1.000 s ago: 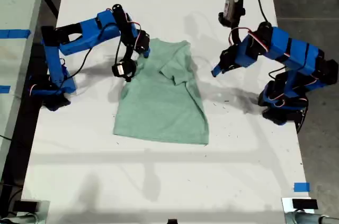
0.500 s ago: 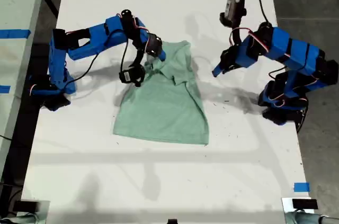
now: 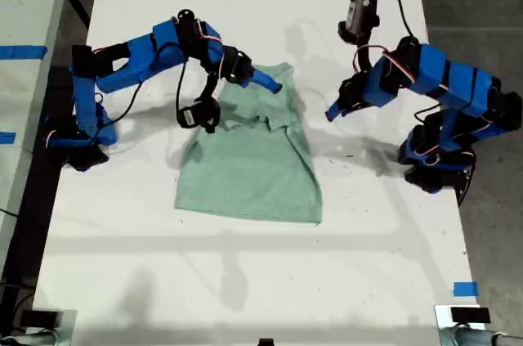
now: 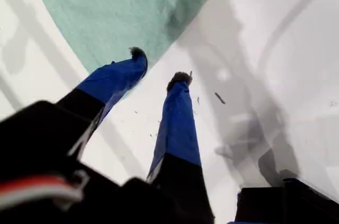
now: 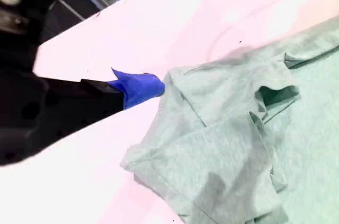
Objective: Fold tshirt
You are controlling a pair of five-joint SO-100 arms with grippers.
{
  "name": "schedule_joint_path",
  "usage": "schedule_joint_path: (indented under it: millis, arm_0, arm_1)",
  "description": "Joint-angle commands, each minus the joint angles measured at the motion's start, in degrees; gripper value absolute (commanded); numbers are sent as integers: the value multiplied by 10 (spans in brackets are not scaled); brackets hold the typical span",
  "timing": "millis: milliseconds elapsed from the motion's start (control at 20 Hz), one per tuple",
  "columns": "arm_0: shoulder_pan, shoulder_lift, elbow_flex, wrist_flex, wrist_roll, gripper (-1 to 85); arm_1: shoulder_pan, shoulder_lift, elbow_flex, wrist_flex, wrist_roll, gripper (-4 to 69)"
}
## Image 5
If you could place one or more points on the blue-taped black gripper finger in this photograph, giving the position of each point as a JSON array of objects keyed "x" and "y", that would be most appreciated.
[
  {"x": 79, "y": 107},
  {"x": 137, "y": 82}
]

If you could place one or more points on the pale green T-shirt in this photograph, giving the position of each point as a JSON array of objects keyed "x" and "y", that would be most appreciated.
[{"x": 238, "y": 155}]

